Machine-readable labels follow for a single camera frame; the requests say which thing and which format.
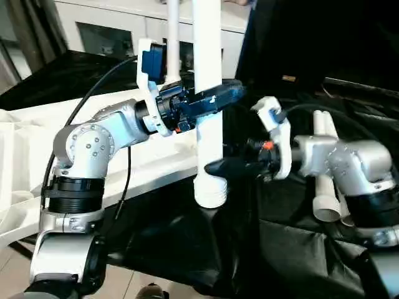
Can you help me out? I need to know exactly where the white plastic table leg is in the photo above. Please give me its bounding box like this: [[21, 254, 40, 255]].
[[319, 112, 357, 229], [165, 0, 183, 85], [310, 110, 342, 222], [191, 0, 228, 209]]

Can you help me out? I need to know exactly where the black mat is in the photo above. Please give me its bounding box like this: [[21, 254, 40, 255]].
[[0, 50, 399, 299]]

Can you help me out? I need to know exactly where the white cabinet with glass doors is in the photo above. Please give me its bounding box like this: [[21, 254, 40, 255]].
[[54, 0, 251, 77]]

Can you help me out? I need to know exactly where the grey curtain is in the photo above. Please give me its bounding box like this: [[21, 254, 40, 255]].
[[5, 0, 68, 72]]

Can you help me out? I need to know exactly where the dark metal rail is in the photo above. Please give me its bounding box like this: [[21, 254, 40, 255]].
[[323, 77, 399, 98]]

